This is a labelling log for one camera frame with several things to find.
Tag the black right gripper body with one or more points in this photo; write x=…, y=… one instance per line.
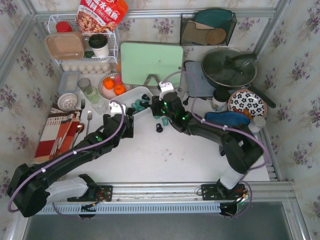
x=155, y=108

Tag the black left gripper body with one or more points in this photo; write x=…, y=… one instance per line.
x=129, y=124

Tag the clear drinking glass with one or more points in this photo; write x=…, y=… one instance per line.
x=181, y=92

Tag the black capsule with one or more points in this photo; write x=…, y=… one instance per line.
x=145, y=97

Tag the white rectangular storage basket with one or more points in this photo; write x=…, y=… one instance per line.
x=128, y=98

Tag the teal capsule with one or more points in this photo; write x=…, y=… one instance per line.
x=137, y=108

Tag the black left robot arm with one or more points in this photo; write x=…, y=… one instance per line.
x=29, y=185

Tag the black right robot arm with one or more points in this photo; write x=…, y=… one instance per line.
x=242, y=149

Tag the white perforated small basket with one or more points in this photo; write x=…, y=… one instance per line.
x=67, y=102

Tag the teal capsule upright three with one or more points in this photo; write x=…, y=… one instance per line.
x=165, y=121

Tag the black capsule middle four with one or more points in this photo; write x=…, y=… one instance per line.
x=159, y=128

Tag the fruit plate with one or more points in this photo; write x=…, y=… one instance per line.
x=109, y=94

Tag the black fork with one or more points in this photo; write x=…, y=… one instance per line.
x=82, y=106

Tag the orange fruit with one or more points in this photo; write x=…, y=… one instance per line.
x=119, y=89
x=109, y=83

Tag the green glass cup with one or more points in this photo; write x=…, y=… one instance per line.
x=92, y=94

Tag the grey plastic cup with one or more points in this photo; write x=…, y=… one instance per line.
x=83, y=84

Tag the black lidded printed jar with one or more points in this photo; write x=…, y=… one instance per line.
x=220, y=98

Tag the patterned folded cloth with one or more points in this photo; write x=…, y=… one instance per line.
x=58, y=134

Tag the green cutting board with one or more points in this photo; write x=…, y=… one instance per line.
x=147, y=64

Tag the blue cloth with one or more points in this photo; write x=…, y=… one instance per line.
x=229, y=118

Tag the white egg tray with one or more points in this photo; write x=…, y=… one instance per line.
x=88, y=68

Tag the black frying pan with lid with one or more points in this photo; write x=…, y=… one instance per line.
x=232, y=69

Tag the flower patterned plate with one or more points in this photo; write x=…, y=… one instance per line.
x=245, y=99

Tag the white cup black lid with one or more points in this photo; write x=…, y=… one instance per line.
x=99, y=44

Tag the white blue bottle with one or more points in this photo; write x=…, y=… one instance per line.
x=256, y=124

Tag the black mesh organizer rack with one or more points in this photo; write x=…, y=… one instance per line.
x=209, y=27

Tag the brown lidded food container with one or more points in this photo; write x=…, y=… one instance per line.
x=66, y=46

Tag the red snack bag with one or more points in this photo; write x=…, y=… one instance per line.
x=100, y=16

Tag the red capped jar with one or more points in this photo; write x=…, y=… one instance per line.
x=63, y=27

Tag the white wire shelf rack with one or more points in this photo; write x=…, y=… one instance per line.
x=113, y=39

